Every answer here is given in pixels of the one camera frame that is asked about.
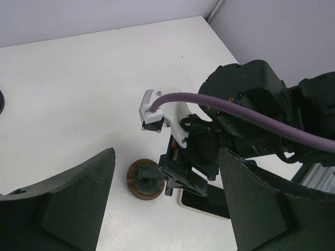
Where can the phone stand with wooden base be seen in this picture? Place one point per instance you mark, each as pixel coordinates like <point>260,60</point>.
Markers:
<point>144,180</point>

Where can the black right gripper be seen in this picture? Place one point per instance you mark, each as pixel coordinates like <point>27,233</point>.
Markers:
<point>201,153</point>

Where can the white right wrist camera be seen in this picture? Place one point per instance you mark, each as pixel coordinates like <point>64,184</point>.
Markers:
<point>167,115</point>

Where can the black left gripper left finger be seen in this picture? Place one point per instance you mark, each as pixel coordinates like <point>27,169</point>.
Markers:
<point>63,212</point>

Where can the aluminium corner frame post right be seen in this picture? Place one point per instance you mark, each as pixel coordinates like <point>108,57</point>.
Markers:
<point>213,10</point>

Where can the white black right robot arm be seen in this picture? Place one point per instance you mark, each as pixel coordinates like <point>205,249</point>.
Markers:
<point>308,106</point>

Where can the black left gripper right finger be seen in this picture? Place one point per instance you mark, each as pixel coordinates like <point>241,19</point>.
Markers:
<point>269,212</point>

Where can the black clamp phone stand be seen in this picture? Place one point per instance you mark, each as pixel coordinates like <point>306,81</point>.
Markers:
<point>2,102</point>

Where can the aluminium front rail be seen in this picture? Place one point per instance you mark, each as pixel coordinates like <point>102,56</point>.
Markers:
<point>315,176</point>

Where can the phone with cream case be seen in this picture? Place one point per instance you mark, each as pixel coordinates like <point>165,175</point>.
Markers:
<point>214,204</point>

